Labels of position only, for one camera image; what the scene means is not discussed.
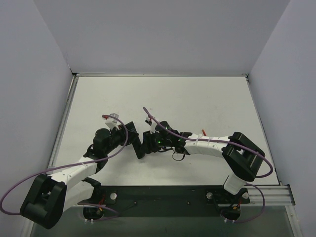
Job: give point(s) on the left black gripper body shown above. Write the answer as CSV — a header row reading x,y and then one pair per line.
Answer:
x,y
131,131

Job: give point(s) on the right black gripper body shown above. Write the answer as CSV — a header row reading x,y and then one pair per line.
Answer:
x,y
147,144

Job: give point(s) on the black remote control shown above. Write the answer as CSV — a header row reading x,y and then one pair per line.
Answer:
x,y
137,145

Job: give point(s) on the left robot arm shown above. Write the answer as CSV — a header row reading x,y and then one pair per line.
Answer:
x,y
50,195

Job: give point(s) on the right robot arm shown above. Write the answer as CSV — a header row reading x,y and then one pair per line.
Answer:
x,y
242,155

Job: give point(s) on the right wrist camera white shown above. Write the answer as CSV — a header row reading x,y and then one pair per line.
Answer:
x,y
152,124

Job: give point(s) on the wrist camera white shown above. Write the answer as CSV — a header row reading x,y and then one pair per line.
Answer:
x,y
111,121
152,124

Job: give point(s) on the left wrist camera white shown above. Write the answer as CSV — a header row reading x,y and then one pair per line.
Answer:
x,y
111,121

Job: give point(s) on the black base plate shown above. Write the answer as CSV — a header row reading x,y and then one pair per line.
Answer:
x,y
161,201

